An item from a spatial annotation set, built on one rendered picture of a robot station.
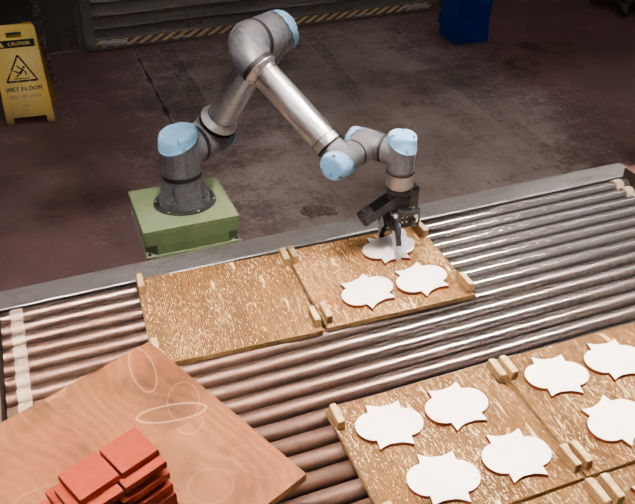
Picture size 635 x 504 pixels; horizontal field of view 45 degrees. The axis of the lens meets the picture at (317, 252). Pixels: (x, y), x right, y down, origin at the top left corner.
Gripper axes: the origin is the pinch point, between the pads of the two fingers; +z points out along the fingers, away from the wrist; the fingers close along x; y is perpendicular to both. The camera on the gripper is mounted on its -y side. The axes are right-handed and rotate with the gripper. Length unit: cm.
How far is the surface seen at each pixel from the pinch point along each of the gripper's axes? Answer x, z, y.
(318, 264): 0.2, 0.5, -20.5
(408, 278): -15.0, -0.6, -0.7
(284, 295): -9.9, 0.5, -33.3
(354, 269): -5.1, 0.5, -12.0
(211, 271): 6.6, 0.6, -48.7
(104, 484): -78, -26, -82
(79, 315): 2, 3, -84
